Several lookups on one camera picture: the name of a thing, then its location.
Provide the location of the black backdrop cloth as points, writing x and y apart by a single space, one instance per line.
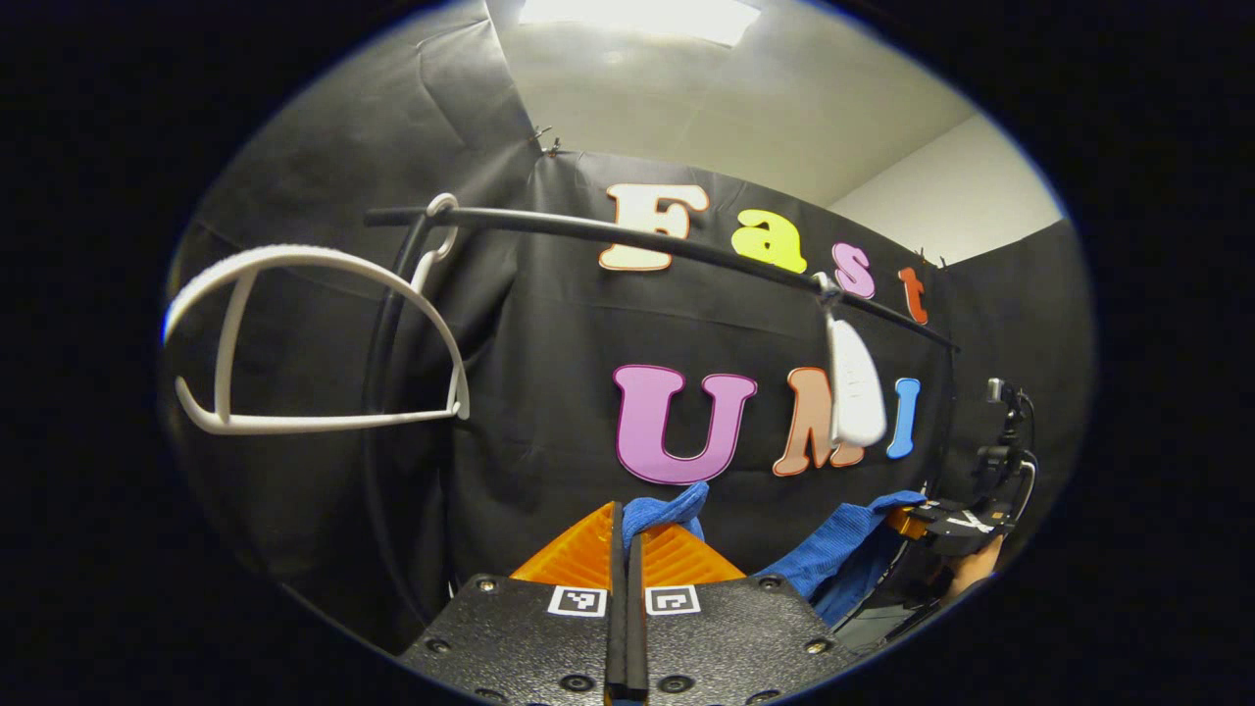
549 392

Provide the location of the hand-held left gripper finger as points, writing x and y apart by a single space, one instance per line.
636 628
618 628

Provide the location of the blue shirt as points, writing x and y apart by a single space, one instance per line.
833 559

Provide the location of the ceiling light panel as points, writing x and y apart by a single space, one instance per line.
637 18

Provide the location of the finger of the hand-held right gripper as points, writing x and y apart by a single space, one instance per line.
912 522

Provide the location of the black clothes rack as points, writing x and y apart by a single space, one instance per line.
588 228

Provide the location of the white plastic hanger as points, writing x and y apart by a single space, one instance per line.
324 257
855 392

